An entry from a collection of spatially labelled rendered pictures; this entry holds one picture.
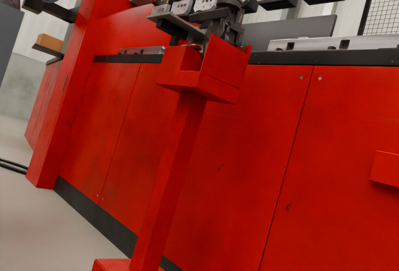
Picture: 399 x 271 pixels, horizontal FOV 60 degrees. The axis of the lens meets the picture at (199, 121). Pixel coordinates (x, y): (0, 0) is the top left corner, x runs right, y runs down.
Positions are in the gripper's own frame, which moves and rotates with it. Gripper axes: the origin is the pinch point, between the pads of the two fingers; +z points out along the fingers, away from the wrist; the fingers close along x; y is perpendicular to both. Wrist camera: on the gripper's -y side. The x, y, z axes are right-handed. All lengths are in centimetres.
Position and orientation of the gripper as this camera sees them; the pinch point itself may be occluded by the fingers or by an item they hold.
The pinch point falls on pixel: (208, 68)
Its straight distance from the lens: 99.1
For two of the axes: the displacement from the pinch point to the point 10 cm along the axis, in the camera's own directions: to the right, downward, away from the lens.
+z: -2.2, 9.8, -0.1
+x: -6.3, -1.3, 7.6
